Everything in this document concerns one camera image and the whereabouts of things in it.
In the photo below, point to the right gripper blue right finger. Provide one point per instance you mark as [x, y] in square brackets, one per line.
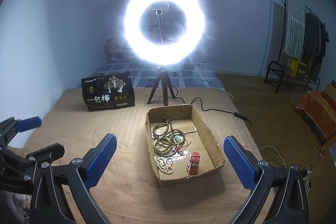
[289, 204]

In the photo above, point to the folded floral quilt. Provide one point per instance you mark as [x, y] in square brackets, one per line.
[117, 49]

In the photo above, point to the black tripod stand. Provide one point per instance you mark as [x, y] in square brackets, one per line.
[163, 79]

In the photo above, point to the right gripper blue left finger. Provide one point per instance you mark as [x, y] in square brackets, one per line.
[49, 203]

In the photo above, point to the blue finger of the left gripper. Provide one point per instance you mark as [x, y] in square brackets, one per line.
[27, 124]
[48, 154]

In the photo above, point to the blue patterned bedsheet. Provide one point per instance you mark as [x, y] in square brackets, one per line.
[192, 72]

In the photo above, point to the red strap wristwatch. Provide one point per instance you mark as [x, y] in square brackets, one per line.
[193, 165]

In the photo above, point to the green jade red-cord pendant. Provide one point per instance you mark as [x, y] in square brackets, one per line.
[180, 143]

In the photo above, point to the black snack bag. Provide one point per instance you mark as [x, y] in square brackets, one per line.
[108, 92]

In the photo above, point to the black clothes rack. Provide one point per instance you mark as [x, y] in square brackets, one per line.
[277, 73]

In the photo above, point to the striped white hanging cloth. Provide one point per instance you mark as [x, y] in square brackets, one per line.
[295, 16]

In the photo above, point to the cardboard box tray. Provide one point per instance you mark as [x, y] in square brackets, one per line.
[161, 125]

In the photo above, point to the dark hanging clothes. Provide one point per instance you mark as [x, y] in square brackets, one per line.
[314, 45]

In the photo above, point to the yellow black box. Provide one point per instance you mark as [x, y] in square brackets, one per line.
[297, 69]

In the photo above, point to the white ring light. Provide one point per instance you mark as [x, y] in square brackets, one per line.
[163, 32]

